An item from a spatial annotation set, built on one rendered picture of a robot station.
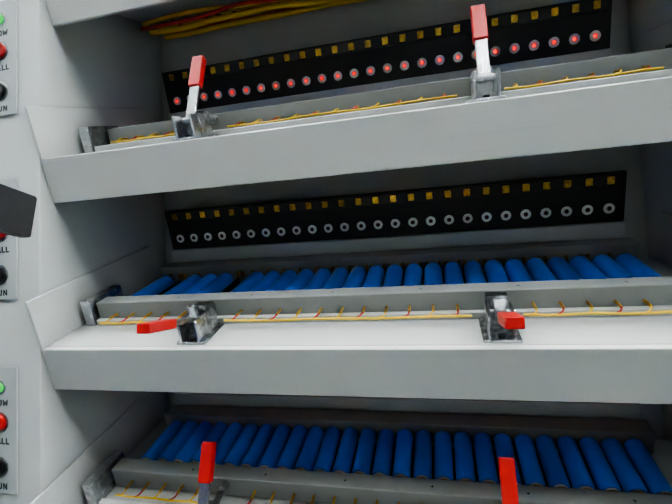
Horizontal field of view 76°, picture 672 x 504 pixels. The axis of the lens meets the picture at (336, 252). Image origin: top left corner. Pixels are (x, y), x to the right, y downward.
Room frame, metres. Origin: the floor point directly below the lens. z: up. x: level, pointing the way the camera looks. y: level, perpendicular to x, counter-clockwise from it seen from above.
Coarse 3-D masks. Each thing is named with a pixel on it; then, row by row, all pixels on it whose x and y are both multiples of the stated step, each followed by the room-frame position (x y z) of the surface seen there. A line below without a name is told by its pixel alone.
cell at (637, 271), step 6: (618, 258) 0.42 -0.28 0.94; (624, 258) 0.41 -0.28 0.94; (630, 258) 0.41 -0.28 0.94; (636, 258) 0.41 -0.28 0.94; (624, 264) 0.41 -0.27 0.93; (630, 264) 0.40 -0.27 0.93; (636, 264) 0.39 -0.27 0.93; (642, 264) 0.39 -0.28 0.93; (630, 270) 0.39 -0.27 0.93; (636, 270) 0.39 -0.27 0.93; (642, 270) 0.38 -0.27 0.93; (648, 270) 0.38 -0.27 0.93; (654, 270) 0.38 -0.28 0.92; (636, 276) 0.38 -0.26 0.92; (642, 276) 0.37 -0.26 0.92; (648, 276) 0.37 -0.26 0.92; (654, 276) 0.36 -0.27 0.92; (660, 276) 0.36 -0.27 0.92
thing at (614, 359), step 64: (128, 256) 0.54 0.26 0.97; (192, 256) 0.57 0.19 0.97; (256, 256) 0.55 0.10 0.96; (64, 320) 0.45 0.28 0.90; (448, 320) 0.38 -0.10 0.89; (576, 320) 0.35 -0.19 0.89; (640, 320) 0.34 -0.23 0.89; (64, 384) 0.43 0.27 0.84; (128, 384) 0.42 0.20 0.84; (192, 384) 0.40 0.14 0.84; (256, 384) 0.38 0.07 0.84; (320, 384) 0.37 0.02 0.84; (384, 384) 0.36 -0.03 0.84; (448, 384) 0.34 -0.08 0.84; (512, 384) 0.33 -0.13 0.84; (576, 384) 0.32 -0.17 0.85; (640, 384) 0.31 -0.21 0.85
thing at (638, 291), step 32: (352, 288) 0.41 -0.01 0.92; (384, 288) 0.40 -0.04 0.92; (416, 288) 0.39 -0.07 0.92; (448, 288) 0.38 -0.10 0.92; (480, 288) 0.37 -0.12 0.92; (512, 288) 0.37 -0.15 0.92; (544, 288) 0.36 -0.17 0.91; (576, 288) 0.35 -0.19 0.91; (608, 288) 0.35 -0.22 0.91; (640, 288) 0.34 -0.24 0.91; (224, 320) 0.41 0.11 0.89; (256, 320) 0.41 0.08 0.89; (288, 320) 0.40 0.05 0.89
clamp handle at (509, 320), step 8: (496, 304) 0.33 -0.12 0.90; (504, 304) 0.33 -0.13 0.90; (496, 312) 0.32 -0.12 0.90; (504, 312) 0.30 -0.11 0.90; (512, 312) 0.30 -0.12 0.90; (504, 320) 0.27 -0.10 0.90; (512, 320) 0.27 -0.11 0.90; (520, 320) 0.27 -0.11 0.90; (512, 328) 0.27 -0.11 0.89; (520, 328) 0.27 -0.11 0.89
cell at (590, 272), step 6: (576, 258) 0.43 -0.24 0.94; (582, 258) 0.42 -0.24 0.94; (570, 264) 0.43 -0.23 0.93; (576, 264) 0.42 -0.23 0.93; (582, 264) 0.41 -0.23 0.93; (588, 264) 0.41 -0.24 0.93; (576, 270) 0.41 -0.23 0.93; (582, 270) 0.40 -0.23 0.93; (588, 270) 0.39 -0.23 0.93; (594, 270) 0.39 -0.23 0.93; (582, 276) 0.40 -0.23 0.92; (588, 276) 0.39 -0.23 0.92; (594, 276) 0.38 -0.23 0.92; (600, 276) 0.38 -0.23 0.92; (606, 276) 0.38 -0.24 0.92
